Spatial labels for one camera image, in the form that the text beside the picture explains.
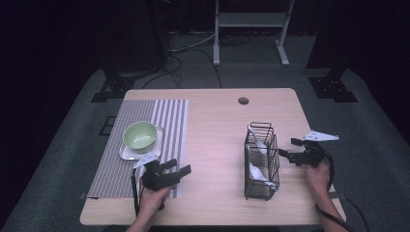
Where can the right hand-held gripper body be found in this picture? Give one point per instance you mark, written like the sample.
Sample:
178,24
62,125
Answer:
312,154

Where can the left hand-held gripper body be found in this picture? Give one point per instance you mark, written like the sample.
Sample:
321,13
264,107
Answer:
154,179

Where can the person's left hand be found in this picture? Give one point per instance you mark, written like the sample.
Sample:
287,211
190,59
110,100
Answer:
151,203

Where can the person's right hand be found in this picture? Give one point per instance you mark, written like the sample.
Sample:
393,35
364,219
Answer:
317,182

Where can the white square plate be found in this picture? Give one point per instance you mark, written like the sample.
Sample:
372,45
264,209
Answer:
154,153

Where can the white spoon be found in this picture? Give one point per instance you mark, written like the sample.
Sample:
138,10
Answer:
260,146

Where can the white plate in rack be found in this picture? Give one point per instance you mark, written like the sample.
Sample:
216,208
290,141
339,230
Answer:
257,174

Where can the green bowl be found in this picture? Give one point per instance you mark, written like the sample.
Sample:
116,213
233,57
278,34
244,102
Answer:
140,137

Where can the grey striped placemat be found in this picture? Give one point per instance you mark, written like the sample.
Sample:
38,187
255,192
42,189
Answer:
112,170

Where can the black stand base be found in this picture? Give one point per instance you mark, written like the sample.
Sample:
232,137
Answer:
112,90
333,88

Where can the black floor socket box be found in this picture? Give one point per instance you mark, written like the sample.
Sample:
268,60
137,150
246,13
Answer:
108,125

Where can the white metal stand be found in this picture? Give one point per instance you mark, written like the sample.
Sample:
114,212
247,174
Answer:
249,19

